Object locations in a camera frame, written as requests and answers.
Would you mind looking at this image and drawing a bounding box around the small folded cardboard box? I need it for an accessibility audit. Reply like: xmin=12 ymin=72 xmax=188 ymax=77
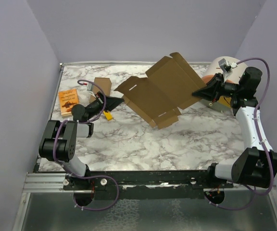
xmin=89 ymin=77 xmax=112 ymax=103

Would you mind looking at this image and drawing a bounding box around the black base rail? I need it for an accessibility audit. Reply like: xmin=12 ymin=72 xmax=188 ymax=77
xmin=63 ymin=170 xmax=233 ymax=202

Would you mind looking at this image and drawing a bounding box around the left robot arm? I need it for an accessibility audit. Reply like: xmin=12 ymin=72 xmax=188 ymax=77
xmin=38 ymin=92 xmax=124 ymax=190

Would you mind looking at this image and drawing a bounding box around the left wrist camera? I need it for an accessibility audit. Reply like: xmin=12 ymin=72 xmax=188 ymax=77
xmin=87 ymin=82 xmax=95 ymax=91

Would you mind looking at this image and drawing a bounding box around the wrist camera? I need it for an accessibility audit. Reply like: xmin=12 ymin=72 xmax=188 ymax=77
xmin=87 ymin=82 xmax=95 ymax=91
xmin=218 ymin=58 xmax=238 ymax=82

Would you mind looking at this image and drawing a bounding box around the yellow block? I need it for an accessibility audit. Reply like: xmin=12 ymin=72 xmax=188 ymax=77
xmin=103 ymin=111 xmax=113 ymax=121

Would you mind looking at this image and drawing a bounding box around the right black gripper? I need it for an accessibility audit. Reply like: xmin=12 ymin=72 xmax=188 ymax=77
xmin=192 ymin=73 xmax=242 ymax=103

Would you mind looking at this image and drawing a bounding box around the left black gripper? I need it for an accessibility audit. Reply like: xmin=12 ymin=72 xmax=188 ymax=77
xmin=86 ymin=91 xmax=124 ymax=121

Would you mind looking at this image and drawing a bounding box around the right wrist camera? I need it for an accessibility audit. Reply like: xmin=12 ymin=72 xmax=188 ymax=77
xmin=218 ymin=58 xmax=238 ymax=82

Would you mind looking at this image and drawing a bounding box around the orange book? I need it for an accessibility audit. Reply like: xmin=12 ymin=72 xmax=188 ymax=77
xmin=58 ymin=89 xmax=79 ymax=117

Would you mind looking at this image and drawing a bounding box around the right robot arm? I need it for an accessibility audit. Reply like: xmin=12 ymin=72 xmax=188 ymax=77
xmin=192 ymin=67 xmax=277 ymax=189

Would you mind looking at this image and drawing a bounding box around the brown cardboard box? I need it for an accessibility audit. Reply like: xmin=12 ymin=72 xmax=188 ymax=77
xmin=115 ymin=52 xmax=206 ymax=129

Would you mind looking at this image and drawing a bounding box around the white cylinder with coloured base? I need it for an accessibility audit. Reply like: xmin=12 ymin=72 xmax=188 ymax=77
xmin=200 ymin=56 xmax=244 ymax=111

